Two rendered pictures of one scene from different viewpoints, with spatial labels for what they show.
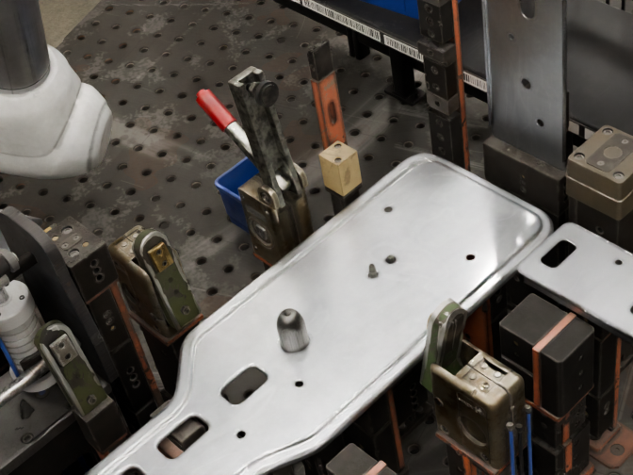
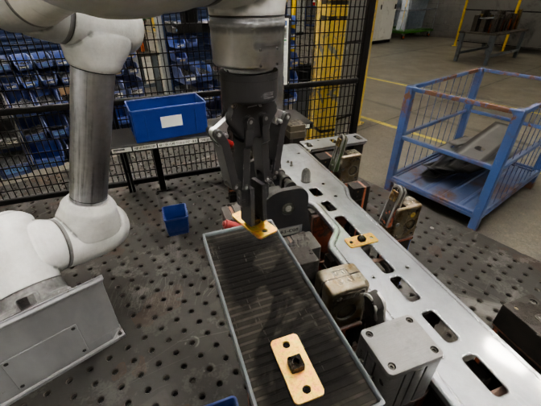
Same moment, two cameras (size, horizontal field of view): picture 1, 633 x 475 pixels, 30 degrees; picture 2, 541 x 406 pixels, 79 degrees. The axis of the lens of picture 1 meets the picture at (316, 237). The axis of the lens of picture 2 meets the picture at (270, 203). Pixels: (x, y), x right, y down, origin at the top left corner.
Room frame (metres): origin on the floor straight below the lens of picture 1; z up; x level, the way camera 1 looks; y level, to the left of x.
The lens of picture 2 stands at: (0.70, 1.02, 1.55)
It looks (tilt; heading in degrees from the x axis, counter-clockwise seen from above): 33 degrees down; 286
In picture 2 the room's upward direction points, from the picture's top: straight up
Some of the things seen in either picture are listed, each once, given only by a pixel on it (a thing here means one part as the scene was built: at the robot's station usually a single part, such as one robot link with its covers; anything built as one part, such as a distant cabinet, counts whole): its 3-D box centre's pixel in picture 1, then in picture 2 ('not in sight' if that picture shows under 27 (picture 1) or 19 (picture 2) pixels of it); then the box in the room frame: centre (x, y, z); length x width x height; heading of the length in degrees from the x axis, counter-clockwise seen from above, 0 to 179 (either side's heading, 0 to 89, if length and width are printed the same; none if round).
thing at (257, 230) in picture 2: not in sight; (253, 220); (0.85, 0.61, 1.22); 0.08 x 0.04 x 0.01; 144
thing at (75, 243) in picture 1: (120, 359); not in sight; (0.96, 0.27, 0.91); 0.07 x 0.05 x 0.42; 36
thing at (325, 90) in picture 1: (345, 201); not in sight; (1.11, -0.05, 0.95); 0.03 x 0.01 x 0.50; 126
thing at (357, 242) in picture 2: not in sight; (361, 238); (0.66, 0.32, 1.01); 0.08 x 0.04 x 0.01; 35
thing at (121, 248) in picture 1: (176, 349); not in sight; (0.98, 0.20, 0.88); 0.11 x 0.09 x 0.37; 36
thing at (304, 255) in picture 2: not in sight; (299, 317); (0.78, 0.53, 0.90); 0.05 x 0.05 x 0.40; 36
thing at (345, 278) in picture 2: not in sight; (334, 337); (0.69, 0.54, 0.89); 0.13 x 0.11 x 0.38; 36
